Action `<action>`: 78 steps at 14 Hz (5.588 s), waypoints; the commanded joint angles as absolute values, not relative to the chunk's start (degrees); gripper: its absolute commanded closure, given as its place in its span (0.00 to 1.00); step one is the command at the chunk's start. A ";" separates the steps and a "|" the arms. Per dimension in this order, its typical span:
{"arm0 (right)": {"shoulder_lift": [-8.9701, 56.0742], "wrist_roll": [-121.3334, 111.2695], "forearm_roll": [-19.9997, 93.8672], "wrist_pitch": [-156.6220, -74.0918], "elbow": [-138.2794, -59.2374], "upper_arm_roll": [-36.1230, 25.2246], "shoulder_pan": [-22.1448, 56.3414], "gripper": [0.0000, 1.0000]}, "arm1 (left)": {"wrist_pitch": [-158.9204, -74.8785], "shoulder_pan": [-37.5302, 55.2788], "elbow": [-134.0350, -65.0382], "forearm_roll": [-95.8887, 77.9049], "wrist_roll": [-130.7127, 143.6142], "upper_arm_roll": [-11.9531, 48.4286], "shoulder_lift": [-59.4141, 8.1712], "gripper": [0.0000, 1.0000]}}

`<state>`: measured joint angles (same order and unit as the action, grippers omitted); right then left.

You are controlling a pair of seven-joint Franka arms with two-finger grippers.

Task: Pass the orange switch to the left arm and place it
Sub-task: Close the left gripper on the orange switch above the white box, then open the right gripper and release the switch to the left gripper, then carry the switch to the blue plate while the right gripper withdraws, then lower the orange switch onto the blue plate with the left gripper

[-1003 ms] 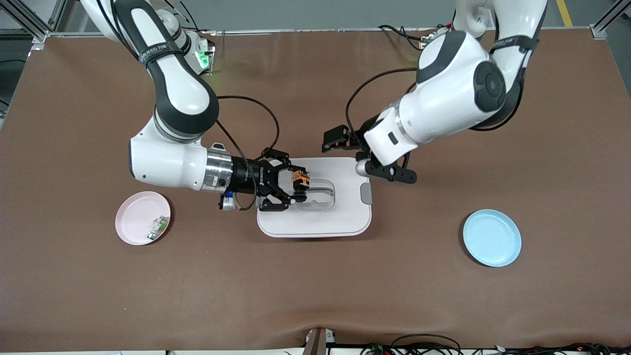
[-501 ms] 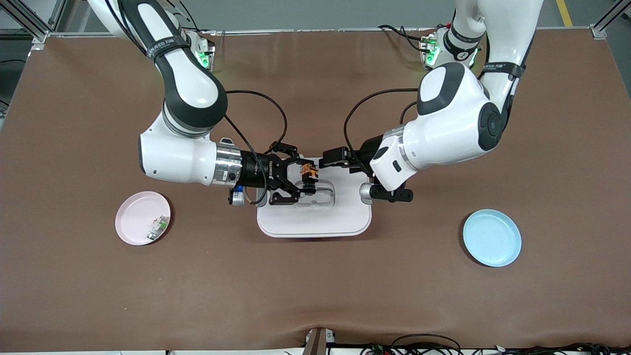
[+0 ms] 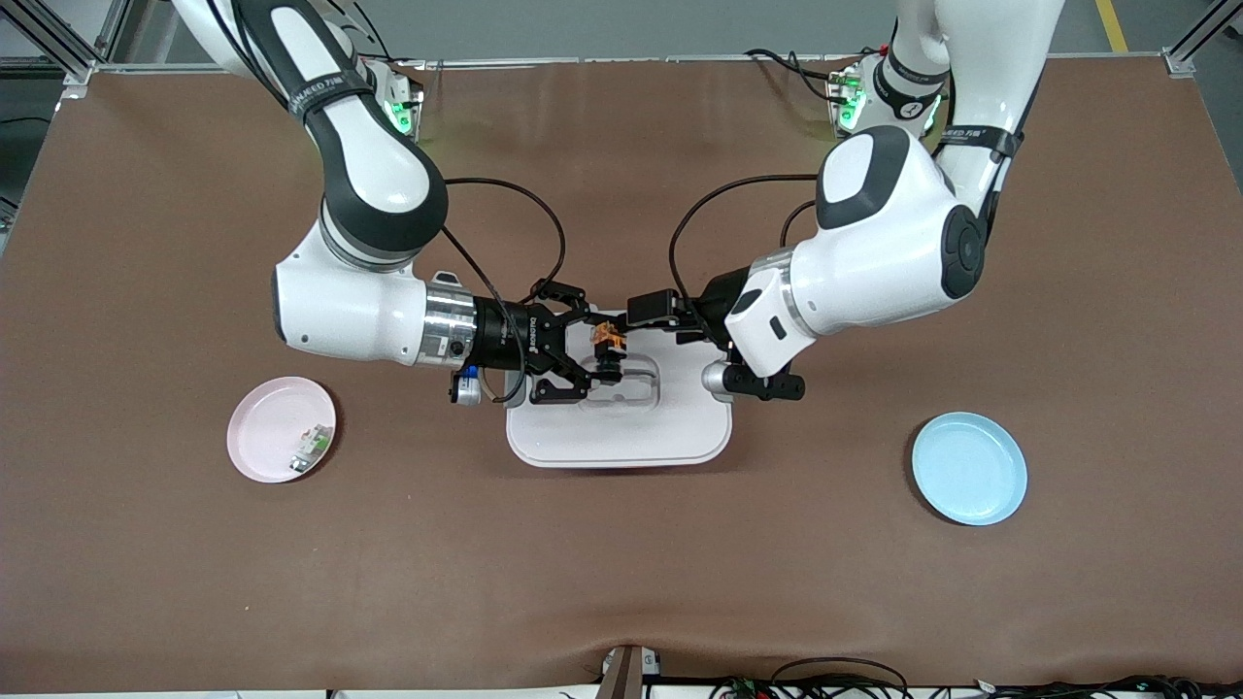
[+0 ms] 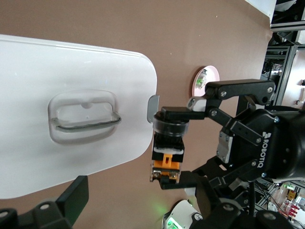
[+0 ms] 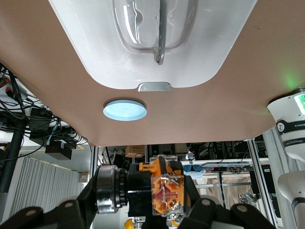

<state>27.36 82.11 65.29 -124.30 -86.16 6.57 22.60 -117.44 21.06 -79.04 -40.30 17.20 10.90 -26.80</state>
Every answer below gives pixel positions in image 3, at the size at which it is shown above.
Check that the white lidded storage box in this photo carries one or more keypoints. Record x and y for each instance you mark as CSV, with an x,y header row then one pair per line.
x,y
621,437

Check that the brown table mat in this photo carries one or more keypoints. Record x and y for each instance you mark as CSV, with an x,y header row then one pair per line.
x,y
621,563

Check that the gray box latch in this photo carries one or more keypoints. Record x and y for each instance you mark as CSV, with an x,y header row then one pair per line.
x,y
516,396

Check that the aluminium frame post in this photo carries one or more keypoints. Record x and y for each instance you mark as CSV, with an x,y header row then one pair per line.
x,y
1190,53
58,44

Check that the orange black switch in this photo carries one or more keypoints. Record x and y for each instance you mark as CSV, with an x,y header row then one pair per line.
x,y
609,337

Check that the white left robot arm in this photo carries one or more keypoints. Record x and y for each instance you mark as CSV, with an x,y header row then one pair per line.
x,y
874,252

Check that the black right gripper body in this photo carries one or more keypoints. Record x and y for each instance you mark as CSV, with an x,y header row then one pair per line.
x,y
503,336

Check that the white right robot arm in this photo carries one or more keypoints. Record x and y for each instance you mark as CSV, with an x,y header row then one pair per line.
x,y
359,311

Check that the metal table edge clamp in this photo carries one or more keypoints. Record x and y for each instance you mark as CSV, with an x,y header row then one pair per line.
x,y
626,675

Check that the pink round plate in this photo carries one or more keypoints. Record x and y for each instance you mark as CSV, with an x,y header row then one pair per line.
x,y
267,437

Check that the silver table edge rail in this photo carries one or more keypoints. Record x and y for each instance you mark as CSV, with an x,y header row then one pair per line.
x,y
631,61

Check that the light blue round plate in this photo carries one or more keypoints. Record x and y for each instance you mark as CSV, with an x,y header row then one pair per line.
x,y
969,471

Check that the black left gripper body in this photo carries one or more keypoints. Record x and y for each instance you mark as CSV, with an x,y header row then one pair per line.
x,y
716,298

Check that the green white small switch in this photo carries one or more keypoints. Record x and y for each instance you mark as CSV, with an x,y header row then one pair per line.
x,y
316,442

